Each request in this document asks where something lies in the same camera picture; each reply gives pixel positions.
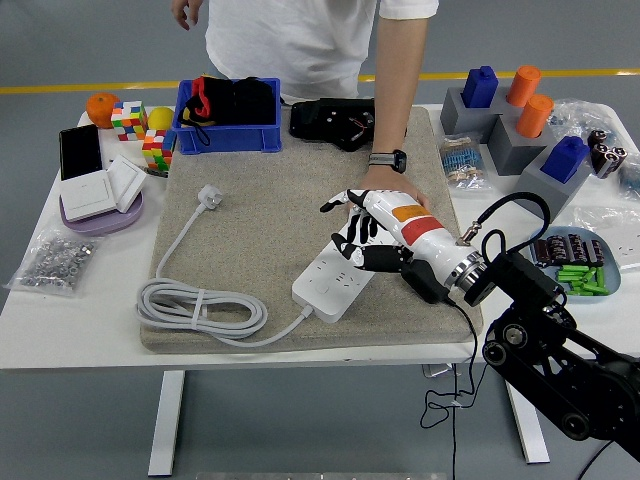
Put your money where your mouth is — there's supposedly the person's right hand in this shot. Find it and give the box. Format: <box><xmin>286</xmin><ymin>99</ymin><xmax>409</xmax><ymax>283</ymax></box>
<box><xmin>171</xmin><ymin>0</ymin><xmax>204</xmax><ymax>31</ymax></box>

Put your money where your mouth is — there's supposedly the black smartphone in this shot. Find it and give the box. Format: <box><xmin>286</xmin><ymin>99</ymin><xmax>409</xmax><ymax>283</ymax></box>
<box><xmin>58</xmin><ymin>124</ymin><xmax>105</xmax><ymax>182</ymax></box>

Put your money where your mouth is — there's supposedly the clear bag of metal nuts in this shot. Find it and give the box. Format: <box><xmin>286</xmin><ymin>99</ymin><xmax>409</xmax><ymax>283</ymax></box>
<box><xmin>3</xmin><ymin>228</ymin><xmax>100</xmax><ymax>299</ymax></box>

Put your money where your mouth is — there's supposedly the black plug with cord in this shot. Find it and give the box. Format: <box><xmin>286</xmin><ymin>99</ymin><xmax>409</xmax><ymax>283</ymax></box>
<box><xmin>401</xmin><ymin>258</ymin><xmax>490</xmax><ymax>480</ymax></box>

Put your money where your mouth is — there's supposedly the black wristwatch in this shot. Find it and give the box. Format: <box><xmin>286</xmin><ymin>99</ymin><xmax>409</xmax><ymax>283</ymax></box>
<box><xmin>368</xmin><ymin>148</ymin><xmax>408</xmax><ymax>175</ymax></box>

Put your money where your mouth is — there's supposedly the orange fruit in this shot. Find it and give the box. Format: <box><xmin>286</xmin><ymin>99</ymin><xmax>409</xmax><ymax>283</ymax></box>
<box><xmin>85</xmin><ymin>92</ymin><xmax>121</xmax><ymax>130</ymax></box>

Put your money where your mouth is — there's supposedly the grey block holder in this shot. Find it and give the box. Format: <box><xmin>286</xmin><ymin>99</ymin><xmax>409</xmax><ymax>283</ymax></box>
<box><xmin>509</xmin><ymin>152</ymin><xmax>595</xmax><ymax>224</ymax></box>
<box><xmin>492</xmin><ymin>85</ymin><xmax>526</xmax><ymax>117</ymax></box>
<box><xmin>439</xmin><ymin>86</ymin><xmax>504</xmax><ymax>145</ymax></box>
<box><xmin>487</xmin><ymin>112</ymin><xmax>557</xmax><ymax>177</ymax></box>

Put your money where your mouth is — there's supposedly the purple tray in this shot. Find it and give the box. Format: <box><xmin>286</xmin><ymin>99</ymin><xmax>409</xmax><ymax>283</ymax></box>
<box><xmin>58</xmin><ymin>190</ymin><xmax>145</xmax><ymax>237</ymax></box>

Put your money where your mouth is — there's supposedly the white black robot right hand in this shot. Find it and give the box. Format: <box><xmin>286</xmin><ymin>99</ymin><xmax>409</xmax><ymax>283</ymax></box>
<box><xmin>319</xmin><ymin>188</ymin><xmax>475</xmax><ymax>287</ymax></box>

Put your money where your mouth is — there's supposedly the clear cable clip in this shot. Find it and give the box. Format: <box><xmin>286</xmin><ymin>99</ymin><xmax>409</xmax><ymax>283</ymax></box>
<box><xmin>422</xmin><ymin>363</ymin><xmax>469</xmax><ymax>379</ymax></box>

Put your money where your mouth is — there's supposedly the yellow lemon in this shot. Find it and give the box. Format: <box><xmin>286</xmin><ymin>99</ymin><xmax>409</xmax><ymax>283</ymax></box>
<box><xmin>147</xmin><ymin>106</ymin><xmax>176</xmax><ymax>132</ymax></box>

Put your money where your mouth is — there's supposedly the white power cord with plug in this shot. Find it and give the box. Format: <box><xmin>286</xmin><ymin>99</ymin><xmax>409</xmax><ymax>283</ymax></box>
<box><xmin>134</xmin><ymin>183</ymin><xmax>315</xmax><ymax>347</ymax></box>

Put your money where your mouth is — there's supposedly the large white wall switch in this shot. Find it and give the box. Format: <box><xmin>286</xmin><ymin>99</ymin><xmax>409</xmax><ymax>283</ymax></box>
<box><xmin>58</xmin><ymin>169</ymin><xmax>117</xmax><ymax>223</ymax></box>

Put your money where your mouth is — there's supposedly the pile of green cylinders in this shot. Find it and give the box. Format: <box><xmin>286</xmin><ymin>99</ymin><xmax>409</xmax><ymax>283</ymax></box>
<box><xmin>555</xmin><ymin>264</ymin><xmax>610</xmax><ymax>297</ymax></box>

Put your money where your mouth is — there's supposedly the blue plastic crate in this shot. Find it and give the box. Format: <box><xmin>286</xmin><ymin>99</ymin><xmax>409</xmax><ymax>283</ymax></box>
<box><xmin>170</xmin><ymin>77</ymin><xmax>283</xmax><ymax>155</ymax></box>

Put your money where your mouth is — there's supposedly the white power strip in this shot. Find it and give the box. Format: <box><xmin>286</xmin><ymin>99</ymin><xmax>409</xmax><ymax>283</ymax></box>
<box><xmin>291</xmin><ymin>214</ymin><xmax>396</xmax><ymax>324</ymax></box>

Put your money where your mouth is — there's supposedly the person's left hand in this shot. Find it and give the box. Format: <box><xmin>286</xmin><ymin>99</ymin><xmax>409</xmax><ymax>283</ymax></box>
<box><xmin>357</xmin><ymin>164</ymin><xmax>431</xmax><ymax>211</ymax></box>

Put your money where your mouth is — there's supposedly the grey-brown mat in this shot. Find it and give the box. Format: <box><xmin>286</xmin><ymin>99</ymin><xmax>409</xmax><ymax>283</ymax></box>
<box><xmin>138</xmin><ymin>105</ymin><xmax>484</xmax><ymax>355</ymax></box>

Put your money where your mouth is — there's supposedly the white table leg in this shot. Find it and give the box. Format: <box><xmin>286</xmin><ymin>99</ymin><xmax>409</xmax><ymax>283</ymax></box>
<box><xmin>504</xmin><ymin>382</ymin><xmax>551</xmax><ymax>464</ymax></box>
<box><xmin>147</xmin><ymin>369</ymin><xmax>187</xmax><ymax>477</ymax></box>

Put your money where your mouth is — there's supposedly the light blue dish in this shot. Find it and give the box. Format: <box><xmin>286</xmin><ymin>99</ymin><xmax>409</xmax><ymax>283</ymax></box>
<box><xmin>530</xmin><ymin>225</ymin><xmax>623</xmax><ymax>300</ymax></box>

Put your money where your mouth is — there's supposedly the orange cylinder peg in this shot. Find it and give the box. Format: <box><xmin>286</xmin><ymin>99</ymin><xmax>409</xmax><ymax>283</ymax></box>
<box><xmin>515</xmin><ymin>93</ymin><xmax>555</xmax><ymax>139</ymax></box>
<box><xmin>505</xmin><ymin>65</ymin><xmax>543</xmax><ymax>107</ymax></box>

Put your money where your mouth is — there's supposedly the clear bag of blue parts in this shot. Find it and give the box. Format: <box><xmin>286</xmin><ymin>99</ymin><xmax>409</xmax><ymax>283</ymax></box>
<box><xmin>617</xmin><ymin>152</ymin><xmax>640</xmax><ymax>201</ymax></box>
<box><xmin>547</xmin><ymin>97</ymin><xmax>619</xmax><ymax>146</ymax></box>

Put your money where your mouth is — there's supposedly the clear bag of resistors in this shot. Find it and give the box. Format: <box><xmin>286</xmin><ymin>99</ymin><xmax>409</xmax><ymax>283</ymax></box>
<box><xmin>437</xmin><ymin>132</ymin><xmax>494</xmax><ymax>192</ymax></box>

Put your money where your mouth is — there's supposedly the small white wall switch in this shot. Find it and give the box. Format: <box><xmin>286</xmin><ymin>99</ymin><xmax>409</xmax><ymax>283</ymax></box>
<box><xmin>106</xmin><ymin>154</ymin><xmax>148</xmax><ymax>214</ymax></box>

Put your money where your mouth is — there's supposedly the black open device housing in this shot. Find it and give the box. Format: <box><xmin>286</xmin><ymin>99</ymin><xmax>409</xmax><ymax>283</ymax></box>
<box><xmin>288</xmin><ymin>97</ymin><xmax>408</xmax><ymax>153</ymax></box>

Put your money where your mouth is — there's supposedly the multicoloured puzzle cube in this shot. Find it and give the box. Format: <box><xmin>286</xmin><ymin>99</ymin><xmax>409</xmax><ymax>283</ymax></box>
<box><xmin>141</xmin><ymin>128</ymin><xmax>177</xmax><ymax>172</ymax></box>
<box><xmin>110</xmin><ymin>100</ymin><xmax>149</xmax><ymax>142</ymax></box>

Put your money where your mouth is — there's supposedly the person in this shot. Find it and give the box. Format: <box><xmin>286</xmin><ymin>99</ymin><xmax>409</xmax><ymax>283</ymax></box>
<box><xmin>204</xmin><ymin>0</ymin><xmax>441</xmax><ymax>101</ymax></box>

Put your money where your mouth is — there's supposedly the black and red cloth bundle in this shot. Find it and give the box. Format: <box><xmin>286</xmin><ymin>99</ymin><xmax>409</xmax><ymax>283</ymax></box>
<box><xmin>178</xmin><ymin>74</ymin><xmax>278</xmax><ymax>147</ymax></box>

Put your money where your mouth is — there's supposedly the blue square peg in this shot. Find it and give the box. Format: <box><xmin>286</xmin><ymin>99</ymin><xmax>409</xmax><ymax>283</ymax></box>
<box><xmin>460</xmin><ymin>65</ymin><xmax>499</xmax><ymax>109</ymax></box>
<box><xmin>539</xmin><ymin>135</ymin><xmax>591</xmax><ymax>185</ymax></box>

